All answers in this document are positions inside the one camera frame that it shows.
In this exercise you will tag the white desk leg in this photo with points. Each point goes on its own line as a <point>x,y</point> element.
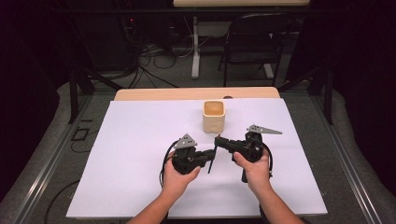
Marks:
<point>195,46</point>

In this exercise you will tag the aluminium floor rail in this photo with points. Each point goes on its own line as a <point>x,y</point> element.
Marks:
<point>46,174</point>
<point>348,161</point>

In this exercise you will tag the person's left hand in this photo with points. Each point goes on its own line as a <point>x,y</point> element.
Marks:
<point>177,182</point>

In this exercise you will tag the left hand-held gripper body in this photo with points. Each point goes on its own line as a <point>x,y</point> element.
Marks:
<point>186,158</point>

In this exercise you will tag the black pencil with orange tip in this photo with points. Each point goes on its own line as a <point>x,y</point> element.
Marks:
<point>214,155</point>

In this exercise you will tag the white desk foot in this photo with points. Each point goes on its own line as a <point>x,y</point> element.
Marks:
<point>268,71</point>

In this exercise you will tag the black horizontal bar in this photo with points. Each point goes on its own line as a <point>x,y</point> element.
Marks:
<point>124,11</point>

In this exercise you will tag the black folding chair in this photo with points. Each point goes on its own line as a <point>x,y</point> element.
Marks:
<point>255,40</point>

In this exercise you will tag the black square floor frame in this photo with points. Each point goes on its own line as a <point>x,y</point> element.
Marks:
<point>74,134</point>

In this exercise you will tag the white table sheet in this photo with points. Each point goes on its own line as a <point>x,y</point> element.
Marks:
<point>124,140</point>

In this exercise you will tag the beige square pen holder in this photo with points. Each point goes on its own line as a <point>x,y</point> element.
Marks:
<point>214,121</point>

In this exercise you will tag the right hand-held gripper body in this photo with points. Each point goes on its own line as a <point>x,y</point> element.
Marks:
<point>249,147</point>

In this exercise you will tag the person's right hand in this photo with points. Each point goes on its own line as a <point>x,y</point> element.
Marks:
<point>256,175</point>

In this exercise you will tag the black metal stand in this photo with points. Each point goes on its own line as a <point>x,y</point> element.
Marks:
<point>327,93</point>
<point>73,93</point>

